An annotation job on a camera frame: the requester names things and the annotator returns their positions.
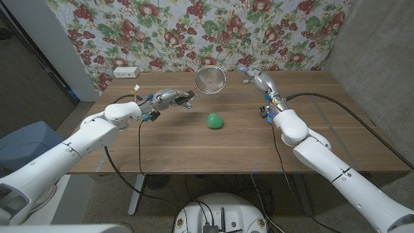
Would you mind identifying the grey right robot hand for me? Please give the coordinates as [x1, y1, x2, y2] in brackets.
[241, 67, 289, 113]

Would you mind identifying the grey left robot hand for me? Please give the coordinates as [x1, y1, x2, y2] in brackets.
[147, 87, 196, 114]

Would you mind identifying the metal mesh sieve black handle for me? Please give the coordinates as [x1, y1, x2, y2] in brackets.
[174, 65, 226, 105]

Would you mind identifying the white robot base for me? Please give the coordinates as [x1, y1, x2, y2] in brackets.
[173, 193, 269, 233]

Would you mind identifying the green stress ball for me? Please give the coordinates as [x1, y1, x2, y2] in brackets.
[206, 113, 224, 129]

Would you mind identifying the white power strip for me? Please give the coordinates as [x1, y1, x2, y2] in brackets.
[113, 66, 140, 79]

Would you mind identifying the floral fruit print backdrop cloth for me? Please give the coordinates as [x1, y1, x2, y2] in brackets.
[45, 0, 355, 93]

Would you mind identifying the black round fan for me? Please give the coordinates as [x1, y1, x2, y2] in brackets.
[144, 173, 171, 190]

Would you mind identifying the white table leg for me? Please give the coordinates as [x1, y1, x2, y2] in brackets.
[128, 173, 146, 217]

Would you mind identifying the dark table leg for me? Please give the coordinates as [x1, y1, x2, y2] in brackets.
[292, 174, 314, 217]

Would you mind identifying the blue grey bin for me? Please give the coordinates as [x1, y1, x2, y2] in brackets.
[0, 120, 64, 169]

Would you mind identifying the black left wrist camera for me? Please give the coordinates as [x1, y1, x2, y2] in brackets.
[142, 111, 162, 123]

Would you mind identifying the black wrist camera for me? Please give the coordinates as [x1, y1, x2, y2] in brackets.
[259, 106, 274, 126]
[142, 111, 162, 123]

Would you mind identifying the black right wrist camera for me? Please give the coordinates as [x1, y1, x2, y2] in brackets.
[259, 106, 274, 126]

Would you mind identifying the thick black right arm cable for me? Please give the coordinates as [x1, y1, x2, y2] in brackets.
[284, 92, 414, 171]

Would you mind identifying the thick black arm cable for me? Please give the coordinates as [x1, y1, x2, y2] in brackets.
[103, 93, 177, 211]
[284, 92, 414, 171]

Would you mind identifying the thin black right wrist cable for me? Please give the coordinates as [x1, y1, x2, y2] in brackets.
[270, 124, 343, 233]

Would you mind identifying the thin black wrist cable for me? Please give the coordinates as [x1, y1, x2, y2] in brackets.
[137, 120, 147, 178]
[270, 124, 343, 233]

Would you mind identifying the thin black left wrist cable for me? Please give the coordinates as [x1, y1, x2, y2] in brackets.
[137, 120, 147, 178]

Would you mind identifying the black door frame rail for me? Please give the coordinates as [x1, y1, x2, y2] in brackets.
[0, 5, 80, 105]

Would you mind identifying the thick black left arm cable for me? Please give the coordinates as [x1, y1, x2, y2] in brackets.
[103, 93, 177, 211]

